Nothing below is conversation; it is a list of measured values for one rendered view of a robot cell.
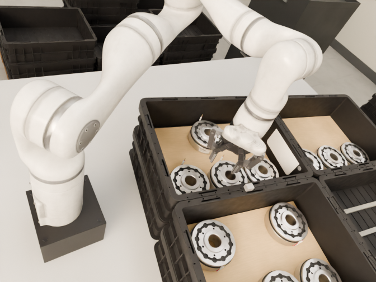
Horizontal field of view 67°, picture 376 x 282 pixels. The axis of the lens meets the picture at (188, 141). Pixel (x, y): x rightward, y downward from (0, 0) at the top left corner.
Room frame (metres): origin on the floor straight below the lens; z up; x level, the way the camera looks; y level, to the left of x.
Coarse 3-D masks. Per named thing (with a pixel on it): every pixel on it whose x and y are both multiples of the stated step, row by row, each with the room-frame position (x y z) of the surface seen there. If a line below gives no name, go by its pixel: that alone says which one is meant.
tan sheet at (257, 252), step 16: (192, 224) 0.33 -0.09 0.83; (224, 224) 0.36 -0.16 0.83; (240, 224) 0.38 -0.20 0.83; (256, 224) 0.40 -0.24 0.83; (208, 240) 0.31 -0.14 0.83; (240, 240) 0.34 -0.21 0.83; (256, 240) 0.36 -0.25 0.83; (272, 240) 0.38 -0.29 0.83; (304, 240) 0.42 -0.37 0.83; (240, 256) 0.30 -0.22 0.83; (256, 256) 0.32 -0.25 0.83; (272, 256) 0.34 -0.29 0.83; (288, 256) 0.35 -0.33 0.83; (304, 256) 0.37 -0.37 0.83; (320, 256) 0.39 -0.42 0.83; (208, 272) 0.24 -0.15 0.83; (224, 272) 0.25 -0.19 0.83; (240, 272) 0.27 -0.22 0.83; (256, 272) 0.28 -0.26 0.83; (288, 272) 0.32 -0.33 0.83
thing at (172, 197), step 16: (208, 96) 0.66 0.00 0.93; (224, 96) 0.69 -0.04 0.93; (240, 96) 0.72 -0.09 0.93; (144, 112) 0.49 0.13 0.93; (144, 128) 0.47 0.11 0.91; (160, 160) 0.38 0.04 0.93; (304, 160) 0.58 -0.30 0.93; (160, 176) 0.36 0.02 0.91; (288, 176) 0.50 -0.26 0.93; (304, 176) 0.52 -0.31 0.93; (192, 192) 0.34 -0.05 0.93; (208, 192) 0.35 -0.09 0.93; (224, 192) 0.37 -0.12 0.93
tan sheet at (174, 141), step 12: (156, 132) 0.54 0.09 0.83; (168, 132) 0.56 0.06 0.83; (180, 132) 0.58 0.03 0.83; (168, 144) 0.52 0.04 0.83; (180, 144) 0.54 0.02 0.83; (168, 156) 0.48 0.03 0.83; (180, 156) 0.50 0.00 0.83; (192, 156) 0.52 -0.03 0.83; (204, 156) 0.53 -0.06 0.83; (216, 156) 0.55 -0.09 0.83; (228, 156) 0.57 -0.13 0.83; (168, 168) 0.44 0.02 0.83; (204, 168) 0.49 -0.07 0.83
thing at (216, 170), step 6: (222, 162) 0.51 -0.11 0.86; (228, 162) 0.52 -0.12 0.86; (216, 168) 0.49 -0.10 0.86; (222, 168) 0.49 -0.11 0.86; (216, 174) 0.47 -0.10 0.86; (240, 174) 0.50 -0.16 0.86; (216, 180) 0.45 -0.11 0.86; (222, 180) 0.46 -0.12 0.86; (240, 180) 0.48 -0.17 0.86; (246, 180) 0.49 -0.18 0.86; (222, 186) 0.44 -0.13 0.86
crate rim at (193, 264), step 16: (240, 192) 0.39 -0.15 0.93; (256, 192) 0.41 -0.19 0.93; (320, 192) 0.50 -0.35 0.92; (176, 208) 0.29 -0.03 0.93; (336, 208) 0.47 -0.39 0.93; (176, 224) 0.27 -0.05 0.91; (352, 240) 0.40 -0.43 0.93; (192, 256) 0.21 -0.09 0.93; (368, 256) 0.38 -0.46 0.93; (192, 272) 0.19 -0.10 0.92
